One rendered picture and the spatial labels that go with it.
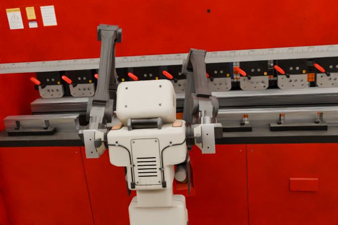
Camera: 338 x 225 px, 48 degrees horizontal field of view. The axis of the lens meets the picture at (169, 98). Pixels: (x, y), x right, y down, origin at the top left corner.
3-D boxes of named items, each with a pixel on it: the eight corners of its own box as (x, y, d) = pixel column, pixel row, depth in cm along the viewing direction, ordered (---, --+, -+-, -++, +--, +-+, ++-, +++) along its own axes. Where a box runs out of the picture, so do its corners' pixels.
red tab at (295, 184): (289, 190, 210) (289, 179, 208) (289, 188, 212) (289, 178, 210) (318, 191, 207) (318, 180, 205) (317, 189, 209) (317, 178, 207)
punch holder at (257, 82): (240, 90, 209) (239, 61, 204) (240, 86, 217) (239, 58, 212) (268, 89, 206) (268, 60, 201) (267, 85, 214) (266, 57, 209)
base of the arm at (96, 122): (77, 133, 144) (107, 132, 143) (80, 115, 149) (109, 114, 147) (84, 143, 151) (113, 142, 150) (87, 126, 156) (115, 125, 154)
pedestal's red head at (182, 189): (156, 200, 194) (153, 169, 188) (155, 184, 209) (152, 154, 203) (195, 195, 194) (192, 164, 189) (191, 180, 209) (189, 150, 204)
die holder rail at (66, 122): (6, 132, 245) (2, 119, 242) (11, 129, 250) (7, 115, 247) (78, 131, 236) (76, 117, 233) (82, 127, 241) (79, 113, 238)
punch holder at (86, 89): (71, 97, 227) (66, 70, 222) (76, 92, 235) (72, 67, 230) (94, 96, 224) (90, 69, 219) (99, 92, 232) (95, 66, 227)
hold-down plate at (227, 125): (198, 132, 217) (198, 127, 216) (199, 128, 222) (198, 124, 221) (251, 131, 211) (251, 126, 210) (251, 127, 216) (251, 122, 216)
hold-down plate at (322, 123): (270, 131, 210) (270, 126, 209) (269, 127, 215) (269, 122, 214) (327, 130, 204) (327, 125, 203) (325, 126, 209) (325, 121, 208)
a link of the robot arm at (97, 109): (89, 119, 148) (102, 120, 149) (92, 98, 154) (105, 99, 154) (90, 131, 156) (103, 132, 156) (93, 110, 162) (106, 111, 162)
